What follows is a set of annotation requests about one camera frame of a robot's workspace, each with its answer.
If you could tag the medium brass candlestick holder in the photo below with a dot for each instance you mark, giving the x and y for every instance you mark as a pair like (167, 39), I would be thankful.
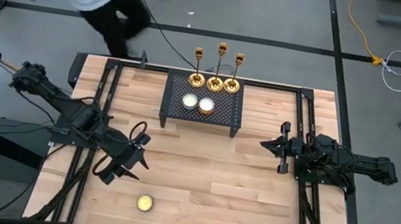
(231, 86)

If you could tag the black perforated metal shelf riser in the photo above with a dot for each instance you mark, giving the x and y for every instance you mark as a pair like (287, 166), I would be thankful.
(177, 112)

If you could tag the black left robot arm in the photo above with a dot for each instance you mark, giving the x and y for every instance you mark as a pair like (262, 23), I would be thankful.
(77, 118)

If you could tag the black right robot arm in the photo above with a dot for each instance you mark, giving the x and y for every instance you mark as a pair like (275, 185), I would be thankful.
(336, 154)

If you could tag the short brass candlestick holder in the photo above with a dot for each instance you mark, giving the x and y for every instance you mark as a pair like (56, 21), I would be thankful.
(196, 81)

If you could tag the orange leaf patterned candle tin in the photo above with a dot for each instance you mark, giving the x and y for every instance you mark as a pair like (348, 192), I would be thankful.
(206, 105)

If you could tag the red blue patterned candle tin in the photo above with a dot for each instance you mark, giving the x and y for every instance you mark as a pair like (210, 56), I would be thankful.
(145, 202)

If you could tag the teal white floral candle tin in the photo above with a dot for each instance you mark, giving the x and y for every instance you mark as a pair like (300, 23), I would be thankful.
(189, 101)

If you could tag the black frame clamp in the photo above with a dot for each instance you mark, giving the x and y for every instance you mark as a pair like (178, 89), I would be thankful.
(144, 59)

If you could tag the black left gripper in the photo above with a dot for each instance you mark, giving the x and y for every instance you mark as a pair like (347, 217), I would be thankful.
(127, 154)

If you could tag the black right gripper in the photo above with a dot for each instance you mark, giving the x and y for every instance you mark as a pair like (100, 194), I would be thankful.
(285, 149)

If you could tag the black aluminium table frame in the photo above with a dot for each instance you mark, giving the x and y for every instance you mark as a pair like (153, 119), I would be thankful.
(112, 63)

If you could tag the tallest brass candlestick holder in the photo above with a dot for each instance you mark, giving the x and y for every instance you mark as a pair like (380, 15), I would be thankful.
(214, 84)

